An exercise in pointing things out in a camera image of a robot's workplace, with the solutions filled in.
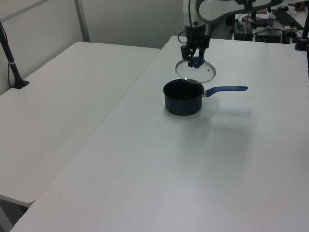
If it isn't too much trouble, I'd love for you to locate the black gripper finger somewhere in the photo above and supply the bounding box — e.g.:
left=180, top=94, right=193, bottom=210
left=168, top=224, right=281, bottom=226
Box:
left=180, top=44, right=196, bottom=68
left=197, top=46, right=206, bottom=64

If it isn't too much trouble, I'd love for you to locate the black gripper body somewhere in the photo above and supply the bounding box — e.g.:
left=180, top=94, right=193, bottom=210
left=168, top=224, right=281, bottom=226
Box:
left=184, top=23, right=210, bottom=49

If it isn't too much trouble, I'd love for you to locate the glass lid with blue knob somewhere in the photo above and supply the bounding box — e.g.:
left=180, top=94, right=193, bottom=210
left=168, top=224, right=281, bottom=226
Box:
left=175, top=56, right=217, bottom=83

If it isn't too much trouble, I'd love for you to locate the person's hand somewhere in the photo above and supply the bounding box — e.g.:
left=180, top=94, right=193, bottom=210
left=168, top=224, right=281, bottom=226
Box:
left=287, top=2, right=309, bottom=11

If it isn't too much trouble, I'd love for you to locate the black monitor stand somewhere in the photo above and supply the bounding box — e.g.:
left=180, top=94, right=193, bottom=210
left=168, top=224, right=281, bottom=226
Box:
left=242, top=11, right=267, bottom=29

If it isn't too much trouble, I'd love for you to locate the black computer box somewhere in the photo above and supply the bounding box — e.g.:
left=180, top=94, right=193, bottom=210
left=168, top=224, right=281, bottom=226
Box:
left=255, top=29, right=283, bottom=44

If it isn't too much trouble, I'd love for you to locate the black keyboard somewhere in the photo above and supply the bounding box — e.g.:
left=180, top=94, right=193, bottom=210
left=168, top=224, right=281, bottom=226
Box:
left=271, top=9, right=305, bottom=31

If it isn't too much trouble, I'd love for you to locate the black clamped pole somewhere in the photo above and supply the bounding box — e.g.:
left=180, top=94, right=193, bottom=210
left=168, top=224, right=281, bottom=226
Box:
left=294, top=16, right=309, bottom=52

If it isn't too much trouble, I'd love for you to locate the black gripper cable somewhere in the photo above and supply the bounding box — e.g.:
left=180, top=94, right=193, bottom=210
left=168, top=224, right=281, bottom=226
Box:
left=177, top=30, right=188, bottom=45

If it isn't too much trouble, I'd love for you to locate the dark saucepan with blue handle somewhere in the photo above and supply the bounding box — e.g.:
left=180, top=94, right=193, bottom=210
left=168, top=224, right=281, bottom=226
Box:
left=163, top=78, right=249, bottom=116

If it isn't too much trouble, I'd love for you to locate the black camera stand pole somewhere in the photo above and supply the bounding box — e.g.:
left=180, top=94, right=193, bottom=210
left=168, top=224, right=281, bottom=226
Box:
left=0, top=20, right=30, bottom=90

